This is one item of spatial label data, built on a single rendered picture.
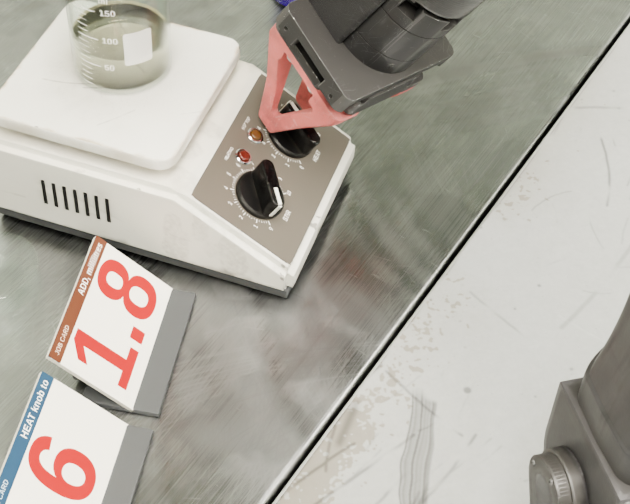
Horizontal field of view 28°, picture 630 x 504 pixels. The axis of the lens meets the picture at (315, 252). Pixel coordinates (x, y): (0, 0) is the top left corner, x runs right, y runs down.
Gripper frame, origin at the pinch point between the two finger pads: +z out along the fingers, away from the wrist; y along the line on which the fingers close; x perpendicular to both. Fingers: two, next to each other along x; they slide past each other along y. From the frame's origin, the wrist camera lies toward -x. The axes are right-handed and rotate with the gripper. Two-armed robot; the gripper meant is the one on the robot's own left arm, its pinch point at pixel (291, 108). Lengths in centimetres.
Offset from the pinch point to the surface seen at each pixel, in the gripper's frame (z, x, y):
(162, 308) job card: 6.6, 6.4, 11.7
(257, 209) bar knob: 0.9, 4.6, 6.1
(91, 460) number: 5.2, 11.8, 21.7
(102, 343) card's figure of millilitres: 5.6, 6.6, 17.0
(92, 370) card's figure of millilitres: 5.4, 7.6, 18.6
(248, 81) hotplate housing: 1.6, -3.1, 0.3
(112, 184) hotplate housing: 4.0, -1.1, 11.7
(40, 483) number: 4.6, 11.4, 25.2
